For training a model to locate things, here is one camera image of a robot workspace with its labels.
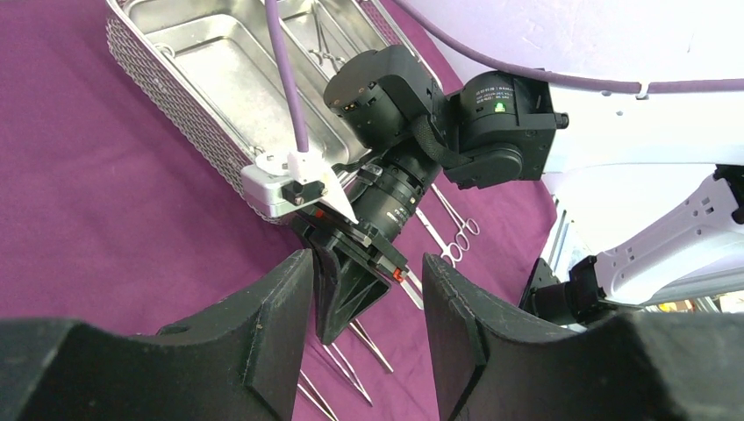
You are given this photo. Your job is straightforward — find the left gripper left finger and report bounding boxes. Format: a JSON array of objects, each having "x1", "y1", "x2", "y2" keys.
[{"x1": 1, "y1": 249, "x2": 314, "y2": 420}]

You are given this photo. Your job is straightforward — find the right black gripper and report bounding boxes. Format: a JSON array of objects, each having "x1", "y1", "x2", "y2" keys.
[{"x1": 290, "y1": 45, "x2": 447, "y2": 345}]

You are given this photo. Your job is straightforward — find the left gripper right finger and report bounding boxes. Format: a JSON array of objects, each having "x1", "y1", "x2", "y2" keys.
[{"x1": 422, "y1": 253, "x2": 743, "y2": 420}]

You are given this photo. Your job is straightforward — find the steel tissue forceps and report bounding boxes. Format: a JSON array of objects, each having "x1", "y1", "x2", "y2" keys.
[{"x1": 322, "y1": 343, "x2": 374, "y2": 407}]

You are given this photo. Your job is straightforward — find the steel tweezers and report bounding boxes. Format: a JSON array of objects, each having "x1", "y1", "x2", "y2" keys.
[
  {"x1": 349, "y1": 319, "x2": 394, "y2": 374},
  {"x1": 297, "y1": 370, "x2": 339, "y2": 421}
]

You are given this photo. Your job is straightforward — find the steel surgical scissors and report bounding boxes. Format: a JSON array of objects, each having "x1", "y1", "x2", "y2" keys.
[
  {"x1": 431, "y1": 184, "x2": 481, "y2": 238},
  {"x1": 415, "y1": 209, "x2": 463, "y2": 268}
]

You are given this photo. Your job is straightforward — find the purple cloth wrap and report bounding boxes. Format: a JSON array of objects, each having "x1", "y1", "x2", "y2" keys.
[{"x1": 1, "y1": 1, "x2": 556, "y2": 420}]

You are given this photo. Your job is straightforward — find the steel surgical forceps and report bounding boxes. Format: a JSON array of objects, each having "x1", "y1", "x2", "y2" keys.
[{"x1": 308, "y1": 9, "x2": 345, "y2": 73}]

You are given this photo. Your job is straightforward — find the steel instrument tray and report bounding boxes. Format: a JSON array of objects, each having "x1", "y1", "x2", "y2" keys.
[{"x1": 106, "y1": 0, "x2": 427, "y2": 200}]

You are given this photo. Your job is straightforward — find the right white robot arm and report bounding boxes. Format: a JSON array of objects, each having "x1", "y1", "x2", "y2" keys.
[{"x1": 293, "y1": 46, "x2": 743, "y2": 344}]

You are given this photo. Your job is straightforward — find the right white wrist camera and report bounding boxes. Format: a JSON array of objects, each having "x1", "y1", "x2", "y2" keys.
[{"x1": 240, "y1": 150, "x2": 358, "y2": 224}]

